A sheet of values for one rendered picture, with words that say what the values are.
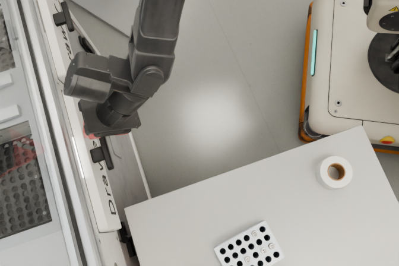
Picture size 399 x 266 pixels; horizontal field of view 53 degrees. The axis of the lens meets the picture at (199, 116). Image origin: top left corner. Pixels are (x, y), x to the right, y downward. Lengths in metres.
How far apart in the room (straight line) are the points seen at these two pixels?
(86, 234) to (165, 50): 0.34
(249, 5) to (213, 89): 0.44
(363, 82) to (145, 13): 1.15
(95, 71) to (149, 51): 0.09
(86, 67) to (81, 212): 0.26
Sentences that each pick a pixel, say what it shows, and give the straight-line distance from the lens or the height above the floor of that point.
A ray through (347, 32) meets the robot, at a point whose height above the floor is 0.28.
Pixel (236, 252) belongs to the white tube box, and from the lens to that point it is 0.89.
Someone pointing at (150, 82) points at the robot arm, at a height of 1.14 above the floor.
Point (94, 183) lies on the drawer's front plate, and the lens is 0.79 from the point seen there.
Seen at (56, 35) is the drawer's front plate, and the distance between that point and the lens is 0.92.
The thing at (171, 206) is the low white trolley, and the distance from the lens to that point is 0.93.
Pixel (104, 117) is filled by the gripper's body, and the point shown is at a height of 1.03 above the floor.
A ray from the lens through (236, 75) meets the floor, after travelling 1.80.
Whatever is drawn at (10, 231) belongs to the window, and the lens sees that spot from 0.53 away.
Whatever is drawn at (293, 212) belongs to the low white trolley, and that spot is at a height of 0.76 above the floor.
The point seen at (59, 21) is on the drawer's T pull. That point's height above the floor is 0.91.
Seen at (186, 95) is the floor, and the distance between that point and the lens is 1.77.
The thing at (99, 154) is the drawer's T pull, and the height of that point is 0.91.
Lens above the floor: 1.68
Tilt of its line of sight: 75 degrees down
